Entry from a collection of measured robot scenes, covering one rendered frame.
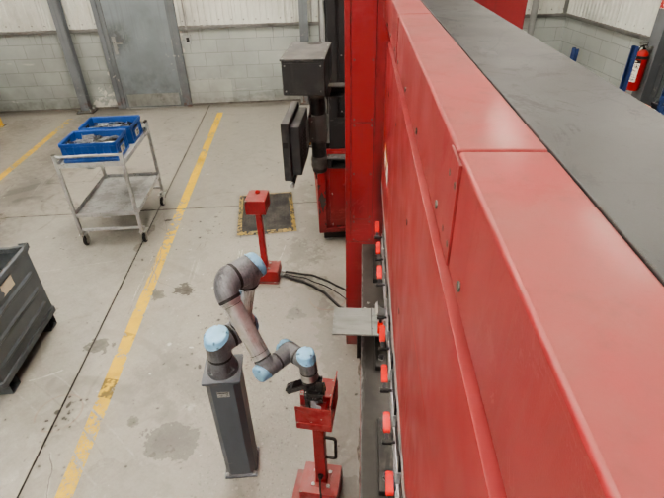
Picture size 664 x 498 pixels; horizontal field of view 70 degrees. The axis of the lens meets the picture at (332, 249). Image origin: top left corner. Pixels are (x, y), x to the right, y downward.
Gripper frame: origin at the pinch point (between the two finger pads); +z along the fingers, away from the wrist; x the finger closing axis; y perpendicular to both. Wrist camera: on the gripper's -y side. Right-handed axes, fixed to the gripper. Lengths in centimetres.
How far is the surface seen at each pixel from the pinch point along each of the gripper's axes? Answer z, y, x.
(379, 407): -10.8, 31.4, -5.3
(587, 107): -151, 70, -65
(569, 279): -152, 58, -105
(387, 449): -13.5, 36.1, -25.8
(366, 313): -23.9, 22.2, 37.4
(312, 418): 0.2, 1.7, -4.8
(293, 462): 73, -23, 19
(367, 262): -12, 16, 97
